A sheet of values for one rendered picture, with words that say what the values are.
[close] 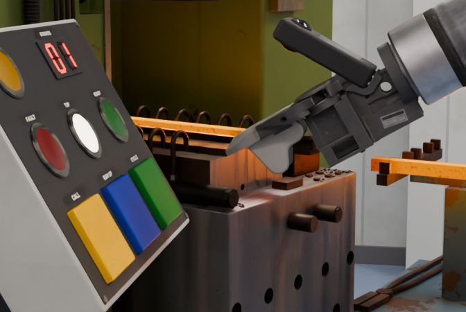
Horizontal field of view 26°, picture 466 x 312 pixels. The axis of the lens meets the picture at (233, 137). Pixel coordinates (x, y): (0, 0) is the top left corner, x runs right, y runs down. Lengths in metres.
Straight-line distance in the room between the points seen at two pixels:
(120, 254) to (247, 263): 0.56
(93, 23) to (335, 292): 0.63
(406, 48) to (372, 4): 3.28
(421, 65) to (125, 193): 0.33
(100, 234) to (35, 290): 0.08
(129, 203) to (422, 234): 3.26
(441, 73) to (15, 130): 0.43
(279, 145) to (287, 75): 0.83
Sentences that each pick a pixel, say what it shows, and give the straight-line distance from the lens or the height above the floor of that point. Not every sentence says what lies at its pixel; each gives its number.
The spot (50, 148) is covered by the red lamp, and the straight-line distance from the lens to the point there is 0.95.
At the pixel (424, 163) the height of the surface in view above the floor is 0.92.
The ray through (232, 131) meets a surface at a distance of 1.60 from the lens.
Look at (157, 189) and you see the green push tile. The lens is 1.14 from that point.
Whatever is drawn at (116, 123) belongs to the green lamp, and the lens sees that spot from 1.14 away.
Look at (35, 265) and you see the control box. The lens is 0.91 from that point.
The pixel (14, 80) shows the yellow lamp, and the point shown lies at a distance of 0.97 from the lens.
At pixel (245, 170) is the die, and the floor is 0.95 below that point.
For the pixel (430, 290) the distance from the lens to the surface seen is 1.99.
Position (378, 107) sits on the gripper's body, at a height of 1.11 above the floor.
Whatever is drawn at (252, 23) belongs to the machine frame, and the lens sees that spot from 1.85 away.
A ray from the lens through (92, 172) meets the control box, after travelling 1.02.
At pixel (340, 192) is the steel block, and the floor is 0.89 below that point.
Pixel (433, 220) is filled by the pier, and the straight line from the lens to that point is 4.24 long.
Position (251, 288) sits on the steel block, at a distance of 1.52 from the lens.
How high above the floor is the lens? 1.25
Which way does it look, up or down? 9 degrees down
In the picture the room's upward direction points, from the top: straight up
